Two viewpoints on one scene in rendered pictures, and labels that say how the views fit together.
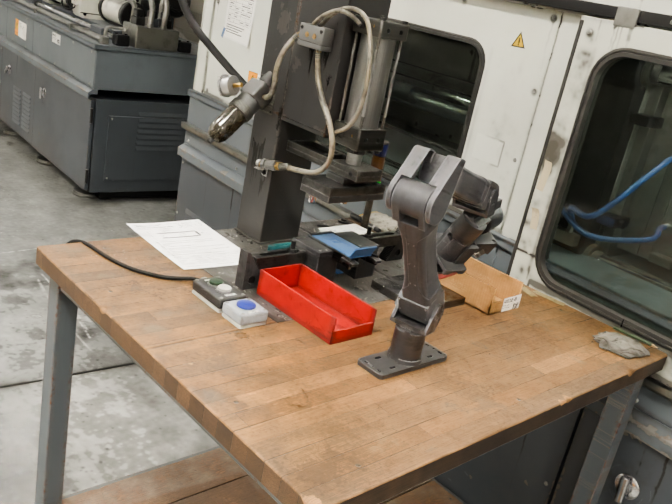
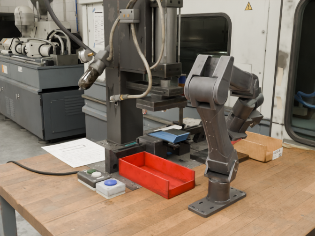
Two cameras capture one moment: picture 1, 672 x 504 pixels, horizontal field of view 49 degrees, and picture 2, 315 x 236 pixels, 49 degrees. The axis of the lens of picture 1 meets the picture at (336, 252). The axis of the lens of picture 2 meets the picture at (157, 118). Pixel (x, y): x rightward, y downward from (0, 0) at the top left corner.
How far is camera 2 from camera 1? 42 cm
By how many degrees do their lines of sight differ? 6
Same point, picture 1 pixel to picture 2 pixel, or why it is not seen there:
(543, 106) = (270, 38)
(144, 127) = (68, 103)
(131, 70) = (56, 77)
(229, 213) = not seen: hidden behind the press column
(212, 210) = (103, 136)
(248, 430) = not seen: outside the picture
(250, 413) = not seen: outside the picture
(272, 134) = (116, 80)
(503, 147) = (251, 67)
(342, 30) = (144, 8)
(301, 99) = (128, 55)
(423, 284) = (221, 147)
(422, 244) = (215, 119)
